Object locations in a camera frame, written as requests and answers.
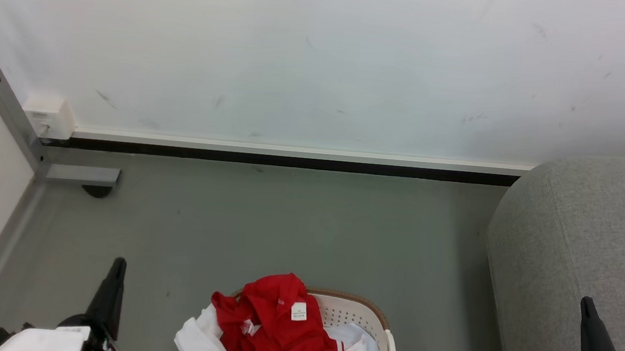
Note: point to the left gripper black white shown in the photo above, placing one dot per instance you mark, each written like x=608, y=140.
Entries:
x=49, y=341

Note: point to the red garment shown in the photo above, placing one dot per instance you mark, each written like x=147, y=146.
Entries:
x=276, y=336

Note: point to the cream plastic laundry basket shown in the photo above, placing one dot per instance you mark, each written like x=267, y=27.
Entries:
x=354, y=315

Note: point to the white garment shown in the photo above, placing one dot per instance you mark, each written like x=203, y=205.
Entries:
x=199, y=341

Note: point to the grey fabric sofa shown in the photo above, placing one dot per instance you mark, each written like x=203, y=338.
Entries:
x=567, y=237

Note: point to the white and black baseboard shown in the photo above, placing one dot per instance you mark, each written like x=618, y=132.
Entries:
x=291, y=157

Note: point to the black frame foot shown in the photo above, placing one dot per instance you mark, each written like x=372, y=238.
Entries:
x=97, y=190

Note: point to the white wall socket box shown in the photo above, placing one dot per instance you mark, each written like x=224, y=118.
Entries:
x=50, y=116

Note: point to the grey metal frame bar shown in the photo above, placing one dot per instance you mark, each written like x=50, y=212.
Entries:
x=10, y=106

